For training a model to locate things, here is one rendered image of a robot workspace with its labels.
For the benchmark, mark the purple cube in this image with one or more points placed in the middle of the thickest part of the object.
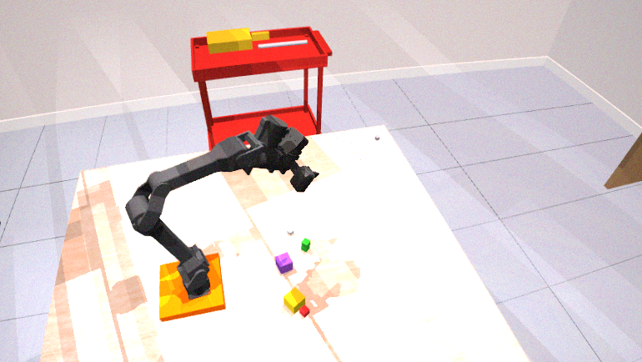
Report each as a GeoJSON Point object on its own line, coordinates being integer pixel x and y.
{"type": "Point", "coordinates": [283, 262]}

